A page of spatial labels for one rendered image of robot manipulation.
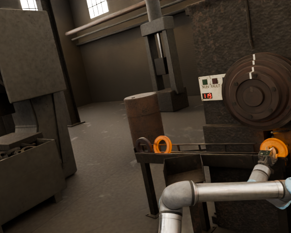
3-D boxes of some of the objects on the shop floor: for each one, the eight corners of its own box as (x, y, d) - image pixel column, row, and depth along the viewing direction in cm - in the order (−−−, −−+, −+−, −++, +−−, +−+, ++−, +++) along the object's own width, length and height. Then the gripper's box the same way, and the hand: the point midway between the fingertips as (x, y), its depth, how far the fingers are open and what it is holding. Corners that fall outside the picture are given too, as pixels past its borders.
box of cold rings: (35, 186, 389) (20, 134, 373) (70, 195, 337) (54, 135, 321) (-46, 228, 311) (-69, 164, 295) (-16, 248, 259) (-43, 172, 243)
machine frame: (244, 185, 279) (221, 8, 245) (384, 208, 206) (379, -39, 172) (211, 224, 228) (176, 7, 193) (381, 274, 155) (373, -61, 120)
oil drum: (148, 137, 522) (138, 92, 504) (172, 139, 482) (163, 90, 464) (126, 148, 480) (115, 99, 462) (151, 151, 439) (141, 97, 422)
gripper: (269, 163, 149) (278, 140, 162) (252, 162, 155) (263, 139, 169) (272, 175, 153) (281, 151, 166) (255, 173, 159) (266, 150, 172)
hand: (272, 150), depth 168 cm, fingers closed
